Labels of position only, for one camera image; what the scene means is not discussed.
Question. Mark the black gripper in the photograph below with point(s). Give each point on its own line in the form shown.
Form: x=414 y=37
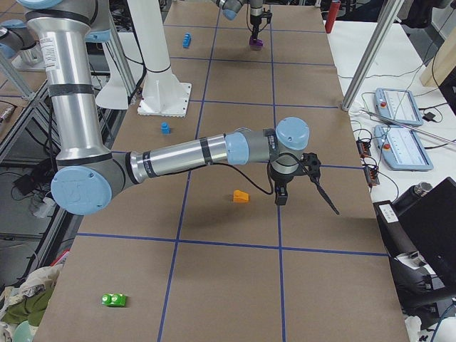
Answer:
x=280 y=179
x=255 y=18

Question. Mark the purple trapezoid block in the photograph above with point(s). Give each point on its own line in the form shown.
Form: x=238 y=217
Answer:
x=255 y=43

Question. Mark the orange trapezoid block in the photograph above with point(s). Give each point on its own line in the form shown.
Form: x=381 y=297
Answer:
x=240 y=196

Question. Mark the blue four-stud block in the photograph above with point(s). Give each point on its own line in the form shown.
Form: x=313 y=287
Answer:
x=186 y=40

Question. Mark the red cylinder bottle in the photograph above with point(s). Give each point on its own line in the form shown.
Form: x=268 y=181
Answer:
x=332 y=14

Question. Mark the near teach pendant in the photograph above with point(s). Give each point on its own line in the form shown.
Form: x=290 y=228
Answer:
x=401 y=149

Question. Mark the teach pendant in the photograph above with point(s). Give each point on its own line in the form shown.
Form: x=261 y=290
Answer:
x=399 y=105
x=401 y=149

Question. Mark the far teach pendant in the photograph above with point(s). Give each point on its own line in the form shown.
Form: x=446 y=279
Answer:
x=399 y=105

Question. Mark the black equipment case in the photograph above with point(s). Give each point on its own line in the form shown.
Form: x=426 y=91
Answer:
x=418 y=231

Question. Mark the metal rod green tip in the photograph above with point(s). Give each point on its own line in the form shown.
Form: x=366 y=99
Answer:
x=403 y=125

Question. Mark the small blue block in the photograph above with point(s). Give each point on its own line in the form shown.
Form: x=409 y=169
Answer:
x=165 y=128

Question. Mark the green two-stud block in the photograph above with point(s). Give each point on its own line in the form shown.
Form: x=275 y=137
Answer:
x=114 y=300

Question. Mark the crumpled cloth bag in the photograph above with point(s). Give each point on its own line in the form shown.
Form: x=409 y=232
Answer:
x=23 y=307

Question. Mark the white camera mast base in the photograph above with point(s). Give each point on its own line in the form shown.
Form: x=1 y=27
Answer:
x=162 y=92

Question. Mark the aluminium frame post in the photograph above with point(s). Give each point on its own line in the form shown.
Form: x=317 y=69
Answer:
x=385 y=21

